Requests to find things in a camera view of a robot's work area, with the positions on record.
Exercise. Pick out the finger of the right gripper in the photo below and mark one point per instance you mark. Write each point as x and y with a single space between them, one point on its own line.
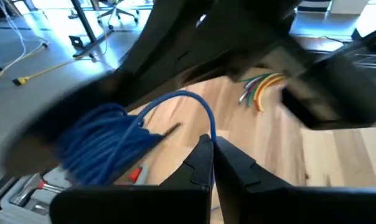
213 59
157 46

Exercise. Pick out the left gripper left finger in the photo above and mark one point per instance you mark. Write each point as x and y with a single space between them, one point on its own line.
129 205

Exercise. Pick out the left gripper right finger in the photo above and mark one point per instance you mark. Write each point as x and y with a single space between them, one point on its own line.
284 205

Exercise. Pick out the office chair base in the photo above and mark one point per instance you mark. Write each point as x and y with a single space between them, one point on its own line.
119 12

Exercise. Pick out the black stand base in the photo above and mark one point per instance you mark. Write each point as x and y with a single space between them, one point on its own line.
85 28

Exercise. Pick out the grey tray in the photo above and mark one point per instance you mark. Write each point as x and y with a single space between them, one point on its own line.
7 214

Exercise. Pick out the black table frame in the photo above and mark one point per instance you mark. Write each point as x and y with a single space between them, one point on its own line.
368 39

